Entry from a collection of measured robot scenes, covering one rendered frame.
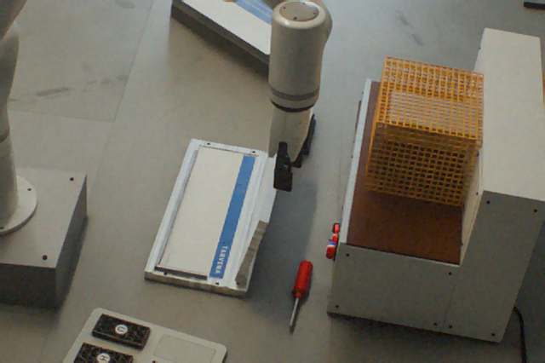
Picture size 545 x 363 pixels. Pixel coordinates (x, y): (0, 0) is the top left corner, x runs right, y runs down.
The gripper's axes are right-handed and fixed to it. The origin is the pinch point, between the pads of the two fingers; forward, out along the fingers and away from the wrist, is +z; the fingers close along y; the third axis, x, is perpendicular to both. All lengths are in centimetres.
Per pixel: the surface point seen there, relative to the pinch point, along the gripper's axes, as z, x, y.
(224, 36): 33, -39, -88
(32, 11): 34, -91, -84
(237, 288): 36.2, -9.6, -4.8
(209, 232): 35.6, -19.7, -18.0
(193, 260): 35.6, -20.1, -8.9
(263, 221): 17.5, -5.1, -5.1
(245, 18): 27, -34, -88
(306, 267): 36.2, 1.9, -15.0
